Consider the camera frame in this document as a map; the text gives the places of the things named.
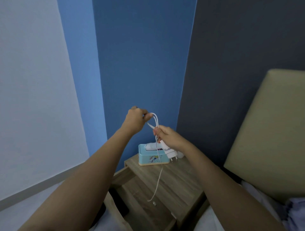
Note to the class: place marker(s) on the person's left hand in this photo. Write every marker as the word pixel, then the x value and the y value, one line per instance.
pixel 134 120

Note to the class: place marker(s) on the person's right hand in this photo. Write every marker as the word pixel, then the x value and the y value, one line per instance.
pixel 172 139

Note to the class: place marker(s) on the person's left thumb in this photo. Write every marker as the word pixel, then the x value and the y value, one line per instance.
pixel 148 116

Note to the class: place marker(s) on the person's right thumb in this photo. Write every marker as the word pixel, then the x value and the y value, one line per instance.
pixel 165 128

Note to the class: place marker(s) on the white charger adapter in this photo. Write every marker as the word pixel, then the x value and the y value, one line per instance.
pixel 171 153

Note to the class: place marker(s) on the person's right forearm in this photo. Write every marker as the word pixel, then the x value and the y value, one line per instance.
pixel 224 188

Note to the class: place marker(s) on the person's left forearm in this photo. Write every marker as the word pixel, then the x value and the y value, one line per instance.
pixel 95 173

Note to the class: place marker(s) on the white tissue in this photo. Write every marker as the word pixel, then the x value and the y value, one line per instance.
pixel 150 146

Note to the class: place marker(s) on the small white round object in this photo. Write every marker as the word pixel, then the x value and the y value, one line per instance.
pixel 181 155

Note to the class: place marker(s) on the light blue tissue box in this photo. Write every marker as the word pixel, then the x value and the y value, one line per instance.
pixel 149 158

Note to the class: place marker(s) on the wooden nightstand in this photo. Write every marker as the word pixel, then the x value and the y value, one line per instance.
pixel 176 188

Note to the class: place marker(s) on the beige padded headboard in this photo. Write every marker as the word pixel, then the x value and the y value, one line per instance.
pixel 269 133

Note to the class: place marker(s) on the white bed sheet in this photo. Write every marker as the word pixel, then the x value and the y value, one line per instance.
pixel 257 190

